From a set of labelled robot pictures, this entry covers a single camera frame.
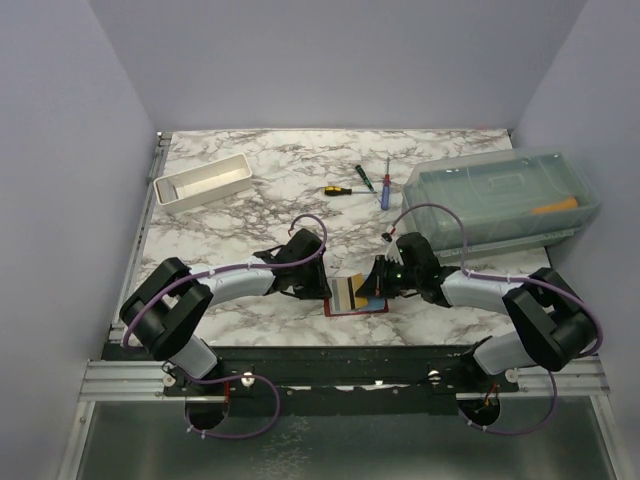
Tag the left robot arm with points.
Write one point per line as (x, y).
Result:
(164, 311)

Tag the white rectangular tray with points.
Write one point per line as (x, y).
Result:
(197, 186)

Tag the clear plastic storage box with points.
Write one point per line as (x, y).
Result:
(483, 201)

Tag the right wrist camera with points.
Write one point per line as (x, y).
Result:
(393, 253)

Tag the orange item in box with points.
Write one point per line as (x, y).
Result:
(566, 204)

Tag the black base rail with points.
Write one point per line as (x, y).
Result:
(328, 381)

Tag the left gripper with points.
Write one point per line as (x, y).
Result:
(318, 288)

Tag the red card holder wallet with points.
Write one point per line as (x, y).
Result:
(375, 305)

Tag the yellow black screwdriver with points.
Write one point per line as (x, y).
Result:
(335, 191)

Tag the gold credit card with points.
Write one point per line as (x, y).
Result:
(342, 300)

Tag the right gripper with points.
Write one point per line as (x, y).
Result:
(376, 282)

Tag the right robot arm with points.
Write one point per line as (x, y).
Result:
(552, 326)

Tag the blue red screwdriver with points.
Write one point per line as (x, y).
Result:
(385, 194)

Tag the green black screwdriver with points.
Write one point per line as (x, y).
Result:
(365, 178)

